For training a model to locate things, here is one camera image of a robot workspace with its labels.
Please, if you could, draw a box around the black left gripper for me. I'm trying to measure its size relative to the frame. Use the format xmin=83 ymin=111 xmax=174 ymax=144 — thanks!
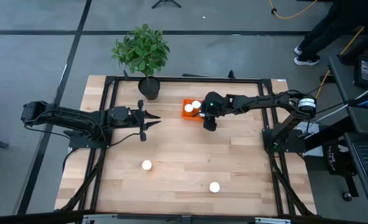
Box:
xmin=127 ymin=99 xmax=162 ymax=142

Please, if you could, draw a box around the orange plastic basket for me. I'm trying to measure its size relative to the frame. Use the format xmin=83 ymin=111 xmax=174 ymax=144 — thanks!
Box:
xmin=182 ymin=98 xmax=205 ymax=122

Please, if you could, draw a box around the green plant in black pot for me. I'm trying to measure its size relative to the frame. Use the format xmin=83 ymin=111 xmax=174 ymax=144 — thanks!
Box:
xmin=111 ymin=24 xmax=171 ymax=101

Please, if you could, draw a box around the white box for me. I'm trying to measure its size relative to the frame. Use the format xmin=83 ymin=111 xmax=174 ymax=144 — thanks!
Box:
xmin=297 ymin=121 xmax=324 ymax=158

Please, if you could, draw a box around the black tripod stand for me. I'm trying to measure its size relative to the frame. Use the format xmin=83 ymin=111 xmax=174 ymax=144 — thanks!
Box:
xmin=151 ymin=0 xmax=182 ymax=9

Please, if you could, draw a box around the person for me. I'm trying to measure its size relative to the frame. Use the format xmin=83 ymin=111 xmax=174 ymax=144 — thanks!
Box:
xmin=293 ymin=0 xmax=368 ymax=67

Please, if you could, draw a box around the grey side desk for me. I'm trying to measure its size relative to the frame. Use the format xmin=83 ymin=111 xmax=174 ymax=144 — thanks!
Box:
xmin=328 ymin=54 xmax=368 ymax=125

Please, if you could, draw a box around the black bag with white print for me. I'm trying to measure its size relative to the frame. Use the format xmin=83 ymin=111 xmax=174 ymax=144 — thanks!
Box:
xmin=322 ymin=139 xmax=351 ymax=177

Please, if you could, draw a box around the black overhead crossbar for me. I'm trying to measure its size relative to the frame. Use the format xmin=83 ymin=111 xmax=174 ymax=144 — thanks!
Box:
xmin=0 ymin=210 xmax=368 ymax=224

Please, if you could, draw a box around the black power brick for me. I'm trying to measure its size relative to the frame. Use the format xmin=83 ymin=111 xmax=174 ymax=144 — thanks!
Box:
xmin=354 ymin=55 xmax=368 ymax=89

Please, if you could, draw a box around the black rolling laptop stand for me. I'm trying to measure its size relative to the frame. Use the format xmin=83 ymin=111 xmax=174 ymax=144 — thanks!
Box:
xmin=303 ymin=116 xmax=368 ymax=210

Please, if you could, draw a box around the black metal table frame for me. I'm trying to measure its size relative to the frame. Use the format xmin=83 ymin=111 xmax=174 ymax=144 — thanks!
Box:
xmin=55 ymin=74 xmax=317 ymax=218

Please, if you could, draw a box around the yellow extension cable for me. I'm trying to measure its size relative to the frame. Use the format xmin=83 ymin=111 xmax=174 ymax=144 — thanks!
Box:
xmin=268 ymin=0 xmax=366 ymax=99

